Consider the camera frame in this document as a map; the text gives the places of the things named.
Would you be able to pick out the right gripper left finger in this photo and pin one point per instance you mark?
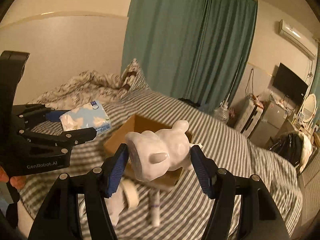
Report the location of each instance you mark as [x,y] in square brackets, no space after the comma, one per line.
[58,216]

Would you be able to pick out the checked pillow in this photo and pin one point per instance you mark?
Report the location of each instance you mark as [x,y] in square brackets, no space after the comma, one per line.
[140,81]

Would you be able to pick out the floral white blanket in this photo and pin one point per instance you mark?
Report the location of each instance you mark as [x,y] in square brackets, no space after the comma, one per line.
[81,89]

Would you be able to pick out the large clear water bottle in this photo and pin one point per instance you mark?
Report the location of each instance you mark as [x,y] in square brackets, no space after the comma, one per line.
[221,113]

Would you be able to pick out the grey mini fridge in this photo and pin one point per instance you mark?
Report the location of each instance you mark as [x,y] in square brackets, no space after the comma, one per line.
[268,125]

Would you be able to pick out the cardboard box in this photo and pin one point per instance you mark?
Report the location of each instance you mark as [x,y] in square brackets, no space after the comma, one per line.
[137,123]

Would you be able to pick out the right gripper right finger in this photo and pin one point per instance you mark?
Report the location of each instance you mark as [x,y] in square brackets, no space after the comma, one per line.
[259,215]

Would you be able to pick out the brown white plush toy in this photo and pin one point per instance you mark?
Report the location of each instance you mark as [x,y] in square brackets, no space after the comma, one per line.
[129,79]

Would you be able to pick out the beige tape roll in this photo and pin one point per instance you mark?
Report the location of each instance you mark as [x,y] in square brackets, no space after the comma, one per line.
[131,193]

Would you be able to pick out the green curtain at right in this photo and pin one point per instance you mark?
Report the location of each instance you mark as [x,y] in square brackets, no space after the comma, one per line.
[315,84]

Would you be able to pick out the white purple cream tube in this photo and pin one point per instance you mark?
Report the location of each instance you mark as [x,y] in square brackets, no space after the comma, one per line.
[154,196]

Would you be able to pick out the white ceramic animal figurine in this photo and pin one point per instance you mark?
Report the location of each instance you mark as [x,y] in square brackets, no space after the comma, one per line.
[153,154]

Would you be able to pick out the person's left hand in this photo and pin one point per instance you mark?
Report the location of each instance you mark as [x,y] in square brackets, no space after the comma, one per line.
[17,182]

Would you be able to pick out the blue tissue pack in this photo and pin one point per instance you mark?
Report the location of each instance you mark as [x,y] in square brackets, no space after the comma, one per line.
[90,115]

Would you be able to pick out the white air conditioner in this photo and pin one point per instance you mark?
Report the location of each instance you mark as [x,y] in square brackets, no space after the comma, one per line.
[306,45]

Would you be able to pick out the black wall television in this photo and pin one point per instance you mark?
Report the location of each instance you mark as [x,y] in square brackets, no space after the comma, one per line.
[290,84]

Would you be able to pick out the white suitcase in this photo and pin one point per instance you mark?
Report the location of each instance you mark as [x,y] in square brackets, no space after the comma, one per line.
[249,116]

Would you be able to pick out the black bag on chair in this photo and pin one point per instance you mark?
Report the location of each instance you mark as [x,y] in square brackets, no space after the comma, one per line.
[295,147]

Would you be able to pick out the white oval mirror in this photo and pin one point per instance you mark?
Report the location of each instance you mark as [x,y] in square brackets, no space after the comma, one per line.
[309,108]

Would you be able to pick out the white sock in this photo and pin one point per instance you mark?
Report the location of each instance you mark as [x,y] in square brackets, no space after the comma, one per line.
[115,205]

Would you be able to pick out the green curtain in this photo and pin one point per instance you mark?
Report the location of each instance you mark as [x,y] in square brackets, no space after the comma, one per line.
[315,84]
[191,49]

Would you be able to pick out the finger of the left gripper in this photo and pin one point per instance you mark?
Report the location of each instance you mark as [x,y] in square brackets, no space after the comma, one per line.
[76,137]
[54,115]

